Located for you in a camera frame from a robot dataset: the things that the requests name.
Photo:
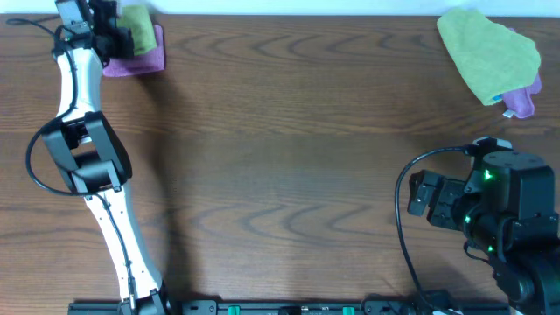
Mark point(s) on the light green microfiber cloth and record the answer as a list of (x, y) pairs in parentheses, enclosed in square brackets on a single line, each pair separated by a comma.
[(137, 19)]

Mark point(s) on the folded purple cloth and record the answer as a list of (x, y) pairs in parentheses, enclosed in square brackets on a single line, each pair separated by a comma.
[(151, 62)]

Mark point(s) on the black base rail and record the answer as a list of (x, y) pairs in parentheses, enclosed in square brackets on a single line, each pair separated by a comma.
[(376, 306)]

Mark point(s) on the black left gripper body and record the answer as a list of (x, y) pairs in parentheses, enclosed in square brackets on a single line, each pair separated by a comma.
[(121, 39)]

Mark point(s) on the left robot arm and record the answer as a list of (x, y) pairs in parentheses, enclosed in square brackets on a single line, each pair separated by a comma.
[(90, 157)]

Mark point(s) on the crumpled green cloth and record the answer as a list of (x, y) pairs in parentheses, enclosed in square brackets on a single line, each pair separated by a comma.
[(491, 59)]

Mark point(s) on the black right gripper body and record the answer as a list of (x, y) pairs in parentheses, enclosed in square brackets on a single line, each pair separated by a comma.
[(454, 209)]

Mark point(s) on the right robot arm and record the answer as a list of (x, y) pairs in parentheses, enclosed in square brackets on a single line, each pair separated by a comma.
[(505, 208)]

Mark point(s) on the crumpled purple cloth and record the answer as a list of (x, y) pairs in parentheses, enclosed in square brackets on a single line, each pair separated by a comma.
[(520, 102)]

